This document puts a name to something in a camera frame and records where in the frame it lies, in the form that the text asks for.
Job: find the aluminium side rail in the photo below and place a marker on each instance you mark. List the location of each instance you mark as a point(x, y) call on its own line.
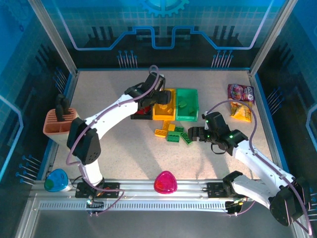
point(72, 86)
point(267, 124)

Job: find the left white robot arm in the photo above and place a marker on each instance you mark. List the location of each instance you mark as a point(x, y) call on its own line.
point(111, 114)

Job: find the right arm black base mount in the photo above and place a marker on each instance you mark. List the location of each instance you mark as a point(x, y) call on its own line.
point(214, 189)

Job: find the yellow plastic bin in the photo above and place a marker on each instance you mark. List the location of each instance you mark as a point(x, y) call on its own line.
point(162, 115)

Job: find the grey metal panel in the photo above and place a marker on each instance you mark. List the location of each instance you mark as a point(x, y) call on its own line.
point(158, 225)

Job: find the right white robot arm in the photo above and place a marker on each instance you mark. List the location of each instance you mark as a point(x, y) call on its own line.
point(257, 163)

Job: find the pink triangular container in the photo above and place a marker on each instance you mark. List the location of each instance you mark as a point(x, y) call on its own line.
point(165, 183)

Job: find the yellow snack bag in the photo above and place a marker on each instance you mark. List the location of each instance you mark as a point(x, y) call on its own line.
point(241, 111)

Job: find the wide green lego brick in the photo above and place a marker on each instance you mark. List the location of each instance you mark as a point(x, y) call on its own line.
point(173, 137)

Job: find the green plastic bin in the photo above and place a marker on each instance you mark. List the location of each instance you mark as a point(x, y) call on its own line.
point(185, 115)

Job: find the long yellow lego brick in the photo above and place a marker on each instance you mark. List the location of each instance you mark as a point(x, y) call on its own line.
point(165, 123)

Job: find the blue triangular container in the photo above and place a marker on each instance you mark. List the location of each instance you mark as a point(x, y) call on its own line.
point(58, 178)

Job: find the wide yellow lego brick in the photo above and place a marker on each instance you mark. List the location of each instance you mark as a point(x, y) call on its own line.
point(160, 133)

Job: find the black plastic bin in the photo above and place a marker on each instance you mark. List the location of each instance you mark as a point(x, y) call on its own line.
point(141, 117)

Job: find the aluminium frame post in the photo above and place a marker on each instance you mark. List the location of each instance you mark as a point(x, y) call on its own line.
point(273, 34)
point(53, 34)

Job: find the pink and cream knife block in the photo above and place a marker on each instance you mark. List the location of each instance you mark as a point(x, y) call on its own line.
point(59, 127)

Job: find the purple candy bag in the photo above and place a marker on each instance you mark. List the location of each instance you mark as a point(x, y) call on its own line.
point(241, 93)

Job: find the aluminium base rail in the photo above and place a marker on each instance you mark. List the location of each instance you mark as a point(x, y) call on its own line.
point(138, 188)

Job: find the long green lego brick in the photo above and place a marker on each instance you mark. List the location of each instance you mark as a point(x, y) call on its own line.
point(185, 138)

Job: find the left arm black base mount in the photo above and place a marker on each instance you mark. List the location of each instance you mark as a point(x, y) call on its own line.
point(111, 187)

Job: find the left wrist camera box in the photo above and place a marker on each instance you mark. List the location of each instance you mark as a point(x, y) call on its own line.
point(162, 76)

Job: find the red lego brick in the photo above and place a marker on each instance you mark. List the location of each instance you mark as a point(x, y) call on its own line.
point(143, 111)

